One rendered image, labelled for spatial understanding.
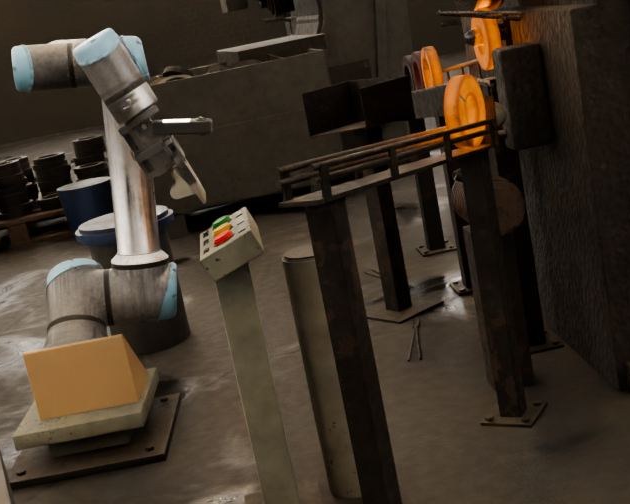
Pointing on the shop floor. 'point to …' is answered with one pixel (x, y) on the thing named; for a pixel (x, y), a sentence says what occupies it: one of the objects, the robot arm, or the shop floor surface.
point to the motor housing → (507, 197)
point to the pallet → (23, 204)
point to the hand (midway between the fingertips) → (204, 195)
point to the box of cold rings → (241, 128)
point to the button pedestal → (253, 363)
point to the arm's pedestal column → (100, 450)
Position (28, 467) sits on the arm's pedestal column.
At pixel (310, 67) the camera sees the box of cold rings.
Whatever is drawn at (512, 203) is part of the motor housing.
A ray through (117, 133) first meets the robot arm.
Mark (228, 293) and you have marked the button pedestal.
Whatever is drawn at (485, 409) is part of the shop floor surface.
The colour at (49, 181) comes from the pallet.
